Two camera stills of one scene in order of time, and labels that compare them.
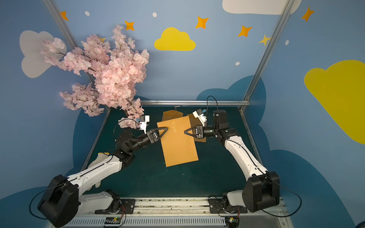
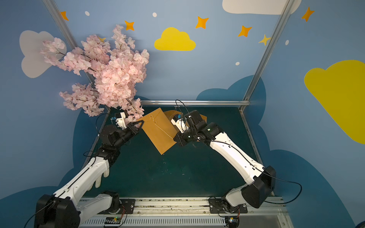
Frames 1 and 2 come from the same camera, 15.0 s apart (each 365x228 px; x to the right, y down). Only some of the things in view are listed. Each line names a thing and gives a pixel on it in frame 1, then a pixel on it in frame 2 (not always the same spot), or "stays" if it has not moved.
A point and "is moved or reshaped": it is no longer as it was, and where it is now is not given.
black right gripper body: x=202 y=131 → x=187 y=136
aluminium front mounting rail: x=181 y=212 stays
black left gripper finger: x=165 y=128 → x=141 y=121
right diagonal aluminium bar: x=287 y=6 stays
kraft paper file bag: x=178 y=147 is moved or reshaped
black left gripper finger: x=162 y=133 → x=141 y=125
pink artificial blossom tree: x=116 y=70 stays
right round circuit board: x=232 y=222 stays
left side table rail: x=95 y=139 stays
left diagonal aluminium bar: x=57 y=13 stays
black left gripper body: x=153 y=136 → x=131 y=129
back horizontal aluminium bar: x=194 y=102 stays
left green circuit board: x=112 y=220 stays
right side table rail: x=254 y=148 stays
